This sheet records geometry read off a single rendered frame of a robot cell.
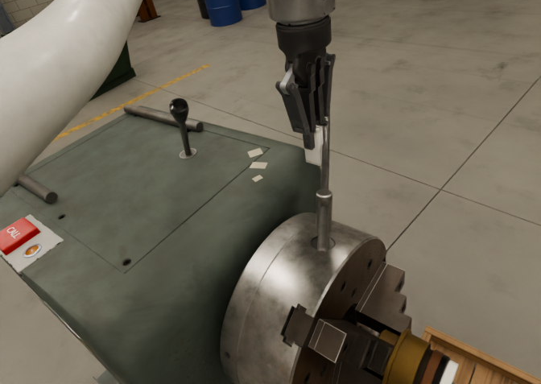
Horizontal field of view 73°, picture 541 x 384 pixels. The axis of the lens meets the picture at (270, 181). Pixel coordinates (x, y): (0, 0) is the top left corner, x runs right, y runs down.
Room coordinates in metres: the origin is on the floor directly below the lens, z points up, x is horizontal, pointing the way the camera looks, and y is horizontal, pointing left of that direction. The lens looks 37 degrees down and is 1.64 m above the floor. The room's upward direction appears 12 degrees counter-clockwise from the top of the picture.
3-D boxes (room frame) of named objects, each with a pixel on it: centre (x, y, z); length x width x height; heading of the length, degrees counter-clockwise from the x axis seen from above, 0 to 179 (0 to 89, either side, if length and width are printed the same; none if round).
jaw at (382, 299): (0.35, -0.15, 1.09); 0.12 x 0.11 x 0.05; 135
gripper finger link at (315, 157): (0.52, -0.08, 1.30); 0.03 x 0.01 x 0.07; 45
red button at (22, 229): (0.50, 0.45, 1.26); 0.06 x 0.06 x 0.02; 45
